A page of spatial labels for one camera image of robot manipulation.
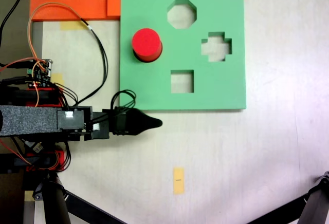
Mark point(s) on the small yellow tape piece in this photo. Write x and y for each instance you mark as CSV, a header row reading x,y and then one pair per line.
x,y
59,78
28,195

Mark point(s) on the wide yellow tape strip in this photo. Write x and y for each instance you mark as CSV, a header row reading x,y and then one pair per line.
x,y
73,25

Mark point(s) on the thick black tripod leg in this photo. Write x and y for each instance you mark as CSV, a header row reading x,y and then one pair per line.
x,y
55,203
314,203

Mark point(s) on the red base clamp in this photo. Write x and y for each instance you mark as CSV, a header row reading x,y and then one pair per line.
x,y
61,158
55,95

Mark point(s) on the red cylinder block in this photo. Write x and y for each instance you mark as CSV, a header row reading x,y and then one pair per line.
x,y
146,43

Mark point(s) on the small black circuit board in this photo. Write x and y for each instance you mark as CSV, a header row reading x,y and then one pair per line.
x,y
34,147

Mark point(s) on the yellow tape marker with line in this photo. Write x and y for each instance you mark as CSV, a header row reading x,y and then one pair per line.
x,y
178,186

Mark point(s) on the slanted black tripod strut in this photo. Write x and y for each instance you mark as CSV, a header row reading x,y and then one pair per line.
x,y
280,209
90,209

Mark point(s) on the green shape hole board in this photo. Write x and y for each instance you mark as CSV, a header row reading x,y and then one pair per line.
x,y
144,90

